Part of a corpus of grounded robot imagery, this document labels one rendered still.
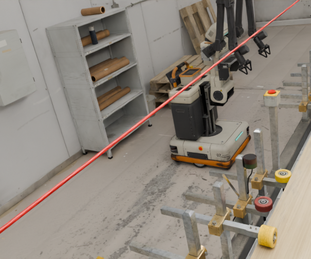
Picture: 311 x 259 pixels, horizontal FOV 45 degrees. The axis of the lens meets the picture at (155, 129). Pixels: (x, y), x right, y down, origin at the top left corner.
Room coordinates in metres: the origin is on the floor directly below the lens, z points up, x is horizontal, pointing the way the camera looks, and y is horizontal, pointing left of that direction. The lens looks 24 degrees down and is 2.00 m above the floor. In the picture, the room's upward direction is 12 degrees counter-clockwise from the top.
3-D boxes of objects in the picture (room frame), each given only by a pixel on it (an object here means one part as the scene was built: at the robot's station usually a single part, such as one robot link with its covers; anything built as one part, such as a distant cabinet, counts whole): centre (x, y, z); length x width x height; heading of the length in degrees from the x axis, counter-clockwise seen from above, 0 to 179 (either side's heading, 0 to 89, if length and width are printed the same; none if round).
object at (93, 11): (4.44, 0.42, 1.59); 0.30 x 0.08 x 0.08; 53
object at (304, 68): (2.48, -1.12, 0.90); 0.04 x 0.04 x 0.48; 53
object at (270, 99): (1.90, -0.67, 1.18); 0.07 x 0.07 x 0.08; 53
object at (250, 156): (1.46, -0.40, 1.01); 0.06 x 0.06 x 0.22; 53
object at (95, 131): (4.35, 0.48, 0.78); 0.90 x 0.45 x 1.55; 143
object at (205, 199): (1.51, -0.26, 0.84); 0.43 x 0.03 x 0.04; 53
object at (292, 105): (2.49, -1.04, 0.83); 0.43 x 0.03 x 0.04; 53
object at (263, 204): (1.39, -0.42, 0.85); 0.08 x 0.08 x 0.11
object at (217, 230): (1.27, -0.19, 0.95); 0.14 x 0.06 x 0.05; 143
